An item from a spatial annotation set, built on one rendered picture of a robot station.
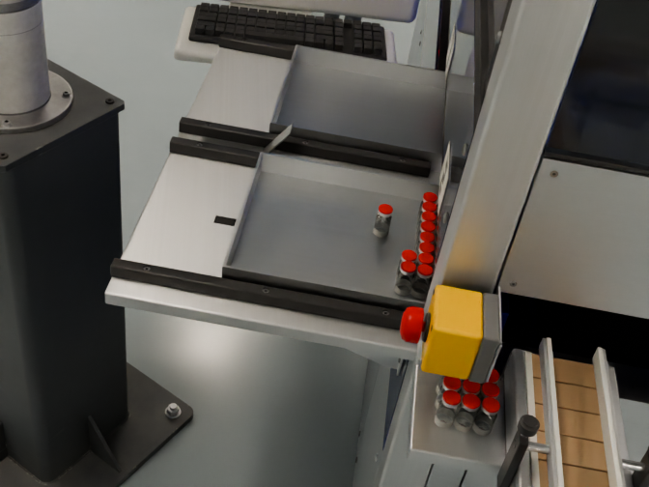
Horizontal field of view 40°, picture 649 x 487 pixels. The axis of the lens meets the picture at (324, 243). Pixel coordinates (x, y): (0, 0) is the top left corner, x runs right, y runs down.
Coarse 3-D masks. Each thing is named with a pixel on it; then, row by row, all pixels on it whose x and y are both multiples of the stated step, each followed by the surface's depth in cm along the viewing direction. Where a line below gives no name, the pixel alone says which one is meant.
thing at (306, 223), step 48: (288, 192) 130; (336, 192) 132; (384, 192) 133; (240, 240) 121; (288, 240) 122; (336, 240) 124; (384, 240) 125; (288, 288) 113; (336, 288) 112; (384, 288) 118
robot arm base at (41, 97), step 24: (0, 24) 128; (24, 24) 130; (0, 48) 130; (24, 48) 132; (0, 72) 133; (24, 72) 134; (48, 72) 149; (0, 96) 136; (24, 96) 137; (48, 96) 142; (72, 96) 145; (0, 120) 137; (24, 120) 138; (48, 120) 138
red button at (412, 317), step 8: (408, 312) 96; (416, 312) 96; (408, 320) 96; (416, 320) 95; (400, 328) 97; (408, 328) 95; (416, 328) 95; (424, 328) 97; (408, 336) 96; (416, 336) 96
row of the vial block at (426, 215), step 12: (432, 192) 127; (420, 204) 128; (432, 204) 125; (420, 216) 126; (432, 216) 123; (420, 228) 122; (432, 228) 121; (420, 240) 120; (432, 240) 119; (420, 252) 118; (432, 252) 118; (420, 264) 116; (432, 264) 116; (420, 276) 114; (420, 288) 115
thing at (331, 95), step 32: (320, 64) 159; (352, 64) 158; (384, 64) 157; (288, 96) 150; (320, 96) 152; (352, 96) 153; (384, 96) 154; (416, 96) 156; (320, 128) 144; (352, 128) 146; (384, 128) 147; (416, 128) 148
